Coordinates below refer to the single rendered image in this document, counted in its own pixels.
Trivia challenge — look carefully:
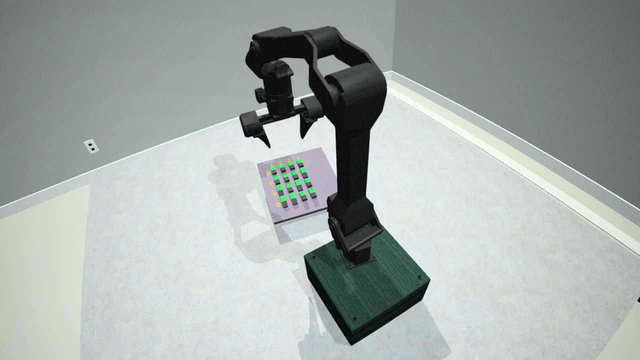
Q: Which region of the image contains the lilac switch panel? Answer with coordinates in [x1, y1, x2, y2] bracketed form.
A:
[257, 147, 338, 225]

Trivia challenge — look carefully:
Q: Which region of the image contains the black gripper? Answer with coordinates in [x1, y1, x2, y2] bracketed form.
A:
[239, 88, 325, 149]

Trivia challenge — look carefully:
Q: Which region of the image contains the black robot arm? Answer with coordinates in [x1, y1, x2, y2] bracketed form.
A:
[245, 26, 388, 270]

